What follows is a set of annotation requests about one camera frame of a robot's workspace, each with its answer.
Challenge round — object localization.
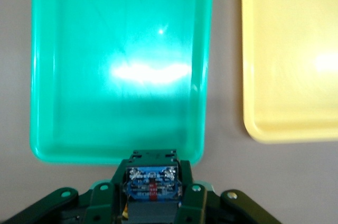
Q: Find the green plastic tray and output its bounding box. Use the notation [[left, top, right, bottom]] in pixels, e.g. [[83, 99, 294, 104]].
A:
[[29, 0, 214, 167]]

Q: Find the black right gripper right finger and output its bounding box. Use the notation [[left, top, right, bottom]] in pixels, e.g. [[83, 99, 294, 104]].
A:
[[175, 160, 283, 224]]

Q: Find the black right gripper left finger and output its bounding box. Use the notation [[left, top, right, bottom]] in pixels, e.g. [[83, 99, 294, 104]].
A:
[[0, 159, 126, 224]]

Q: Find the yellow plastic tray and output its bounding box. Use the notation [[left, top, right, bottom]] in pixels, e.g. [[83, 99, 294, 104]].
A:
[[240, 0, 338, 144]]

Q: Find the green push button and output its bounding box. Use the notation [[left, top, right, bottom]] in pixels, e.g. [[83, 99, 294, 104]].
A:
[[121, 150, 184, 224]]

